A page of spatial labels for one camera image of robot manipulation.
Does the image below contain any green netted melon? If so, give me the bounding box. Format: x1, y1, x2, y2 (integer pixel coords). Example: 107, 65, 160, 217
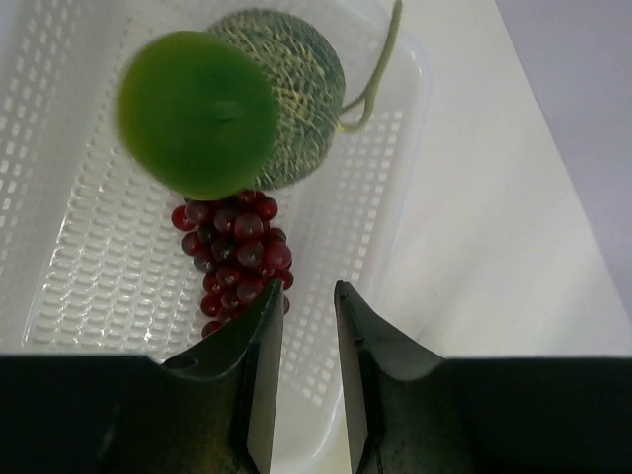
204, 0, 404, 192

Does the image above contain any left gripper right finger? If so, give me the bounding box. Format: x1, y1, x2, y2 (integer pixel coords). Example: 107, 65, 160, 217
334, 280, 442, 473

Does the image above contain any red grape bunch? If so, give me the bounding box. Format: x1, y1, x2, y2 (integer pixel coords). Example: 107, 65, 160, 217
171, 190, 294, 338

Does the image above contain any white perforated plastic basket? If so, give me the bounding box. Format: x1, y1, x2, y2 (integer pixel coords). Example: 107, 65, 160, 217
1, 1, 429, 473

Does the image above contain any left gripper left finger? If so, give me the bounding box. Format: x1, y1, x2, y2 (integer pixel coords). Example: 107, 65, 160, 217
162, 282, 284, 473

